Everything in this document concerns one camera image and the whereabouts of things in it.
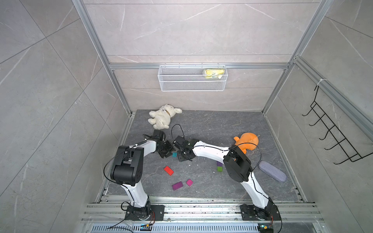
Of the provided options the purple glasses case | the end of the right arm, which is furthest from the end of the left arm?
the purple glasses case

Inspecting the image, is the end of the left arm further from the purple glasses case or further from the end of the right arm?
the purple glasses case

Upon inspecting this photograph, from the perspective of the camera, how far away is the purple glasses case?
2.79 feet
